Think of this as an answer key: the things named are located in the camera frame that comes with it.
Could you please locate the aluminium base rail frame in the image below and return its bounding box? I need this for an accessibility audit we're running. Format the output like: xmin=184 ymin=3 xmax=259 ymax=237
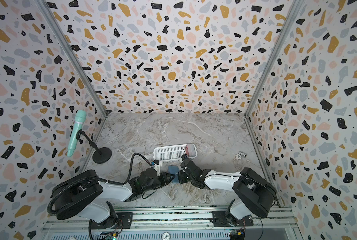
xmin=46 ymin=205 xmax=305 ymax=240

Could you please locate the stack of red cards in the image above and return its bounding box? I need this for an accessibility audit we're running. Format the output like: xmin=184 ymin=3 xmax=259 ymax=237
xmin=185 ymin=144 xmax=197 ymax=158

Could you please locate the mint green microphone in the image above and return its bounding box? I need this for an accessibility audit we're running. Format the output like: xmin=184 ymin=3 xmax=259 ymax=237
xmin=67 ymin=110 xmax=87 ymax=157

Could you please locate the white plastic mesh basket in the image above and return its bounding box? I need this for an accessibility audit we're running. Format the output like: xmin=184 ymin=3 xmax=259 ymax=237
xmin=153 ymin=144 xmax=187 ymax=162

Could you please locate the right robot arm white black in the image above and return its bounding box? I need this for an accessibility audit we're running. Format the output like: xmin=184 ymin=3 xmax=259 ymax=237
xmin=178 ymin=155 xmax=276 ymax=227

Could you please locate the black microphone stand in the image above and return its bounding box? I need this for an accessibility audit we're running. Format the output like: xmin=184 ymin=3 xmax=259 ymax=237
xmin=76 ymin=130 xmax=112 ymax=164

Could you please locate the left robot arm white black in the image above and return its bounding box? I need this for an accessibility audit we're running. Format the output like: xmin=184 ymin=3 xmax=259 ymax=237
xmin=47 ymin=168 xmax=175 ymax=225

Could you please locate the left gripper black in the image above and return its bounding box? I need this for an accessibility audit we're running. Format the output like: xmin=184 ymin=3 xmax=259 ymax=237
xmin=144 ymin=171 xmax=177 ymax=194

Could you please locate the small silver metal object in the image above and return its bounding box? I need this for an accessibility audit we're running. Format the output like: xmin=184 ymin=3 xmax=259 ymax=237
xmin=235 ymin=152 xmax=247 ymax=159

